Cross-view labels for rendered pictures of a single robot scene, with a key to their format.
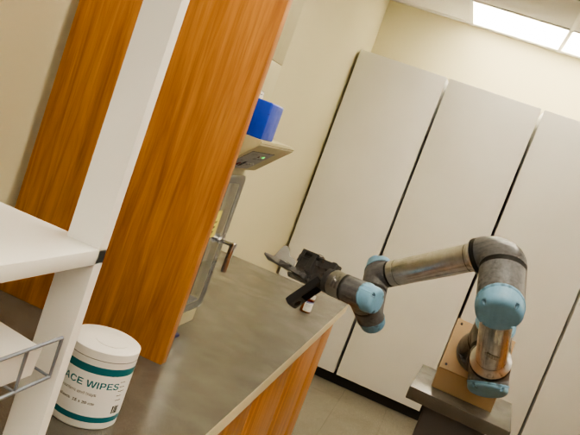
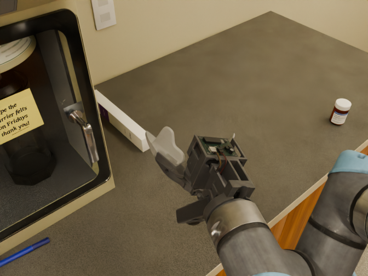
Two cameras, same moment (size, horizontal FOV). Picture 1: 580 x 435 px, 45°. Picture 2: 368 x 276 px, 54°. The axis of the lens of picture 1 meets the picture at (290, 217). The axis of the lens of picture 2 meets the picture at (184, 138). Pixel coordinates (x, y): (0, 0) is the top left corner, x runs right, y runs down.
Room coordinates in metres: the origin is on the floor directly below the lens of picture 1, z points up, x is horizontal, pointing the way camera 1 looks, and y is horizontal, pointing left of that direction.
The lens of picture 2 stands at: (1.67, -0.29, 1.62)
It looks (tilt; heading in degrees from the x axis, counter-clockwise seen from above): 44 degrees down; 37
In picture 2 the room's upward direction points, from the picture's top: straight up
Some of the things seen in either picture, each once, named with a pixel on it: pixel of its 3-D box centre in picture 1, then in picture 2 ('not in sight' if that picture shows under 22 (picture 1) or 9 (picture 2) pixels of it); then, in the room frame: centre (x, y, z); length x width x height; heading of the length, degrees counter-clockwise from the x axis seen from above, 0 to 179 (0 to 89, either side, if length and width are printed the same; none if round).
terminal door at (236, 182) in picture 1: (202, 245); (17, 145); (1.84, 0.19, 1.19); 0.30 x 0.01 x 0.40; 167
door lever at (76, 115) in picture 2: (223, 254); (85, 137); (1.93, 0.14, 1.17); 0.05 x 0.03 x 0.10; 77
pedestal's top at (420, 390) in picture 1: (461, 400); not in sight; (2.23, -0.73, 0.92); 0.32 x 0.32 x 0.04; 73
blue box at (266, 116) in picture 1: (254, 116); not in sight; (1.73, 0.17, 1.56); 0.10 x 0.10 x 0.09; 77
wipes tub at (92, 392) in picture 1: (94, 375); not in sight; (1.24, 0.24, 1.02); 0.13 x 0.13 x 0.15
